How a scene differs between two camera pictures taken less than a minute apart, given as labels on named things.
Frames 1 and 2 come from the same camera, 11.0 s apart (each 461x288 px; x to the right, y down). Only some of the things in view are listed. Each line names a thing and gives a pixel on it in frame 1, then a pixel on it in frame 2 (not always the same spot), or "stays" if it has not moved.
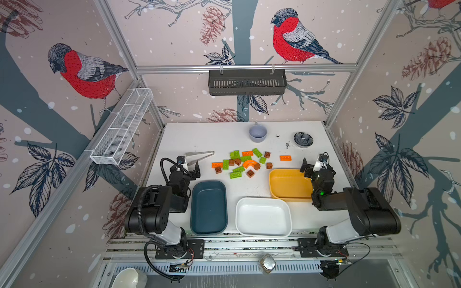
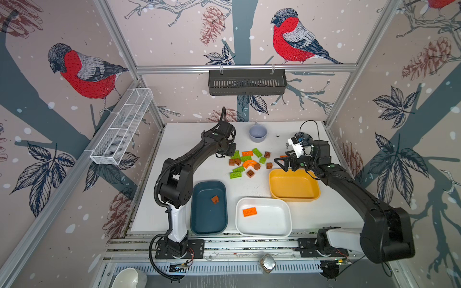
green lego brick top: x=257 y=152 stays
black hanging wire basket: x=247 y=82 stays
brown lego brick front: x=250 y=173 stays
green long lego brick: x=235 y=174 stays
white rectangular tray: x=263 y=217 stays
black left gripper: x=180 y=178 to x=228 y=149
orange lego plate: x=216 y=164 to x=250 y=212
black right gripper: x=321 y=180 to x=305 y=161
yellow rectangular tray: x=290 y=185 stays
